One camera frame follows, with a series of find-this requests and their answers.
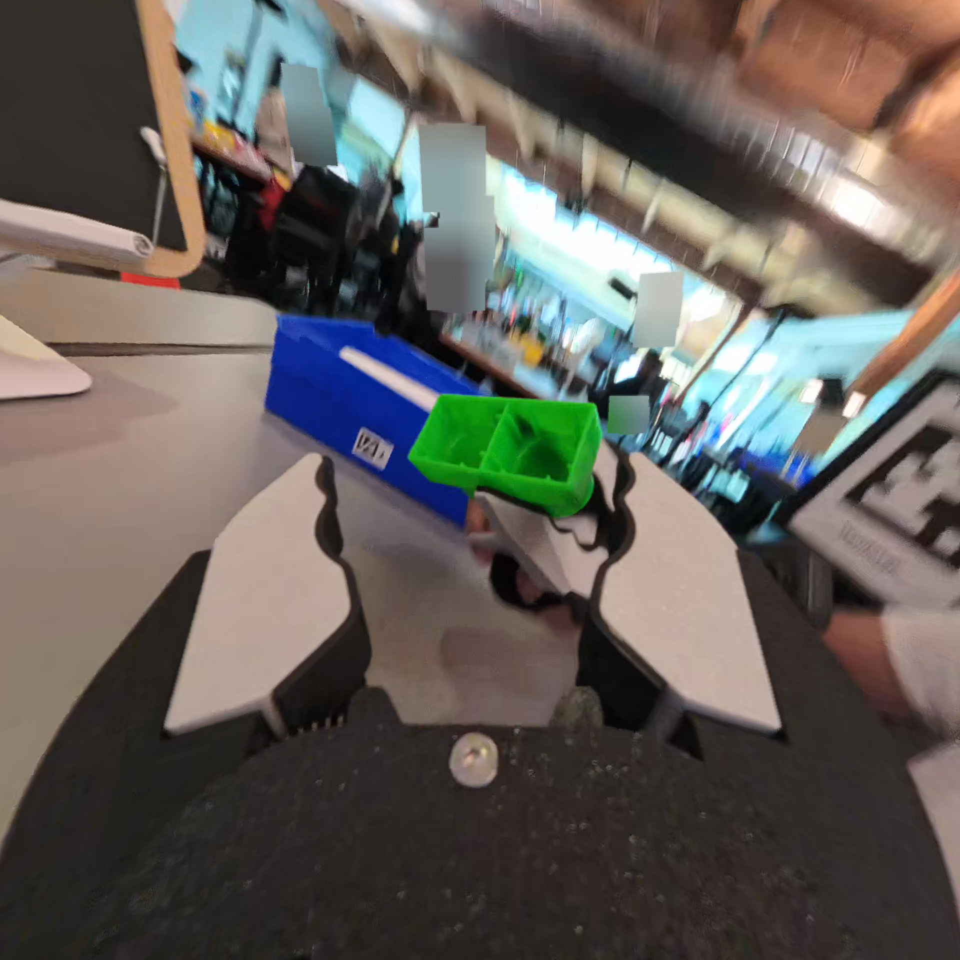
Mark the bright green hollow block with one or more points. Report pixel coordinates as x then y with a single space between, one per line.
574 480

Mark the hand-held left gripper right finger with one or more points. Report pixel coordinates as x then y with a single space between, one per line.
690 615

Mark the blue plastic storage bin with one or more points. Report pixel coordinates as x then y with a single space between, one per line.
322 390

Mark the person's right hand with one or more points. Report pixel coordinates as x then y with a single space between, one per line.
559 616

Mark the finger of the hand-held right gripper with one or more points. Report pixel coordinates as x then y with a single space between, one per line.
525 547
585 547

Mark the white cylinder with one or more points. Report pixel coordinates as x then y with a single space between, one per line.
390 379

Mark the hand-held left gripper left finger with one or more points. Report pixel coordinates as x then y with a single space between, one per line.
255 600

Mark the white desk stand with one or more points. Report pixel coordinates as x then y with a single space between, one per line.
45 375

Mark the wood-rimmed dark board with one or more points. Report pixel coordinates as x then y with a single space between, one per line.
75 112

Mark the person's right forearm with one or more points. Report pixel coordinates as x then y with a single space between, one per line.
862 660

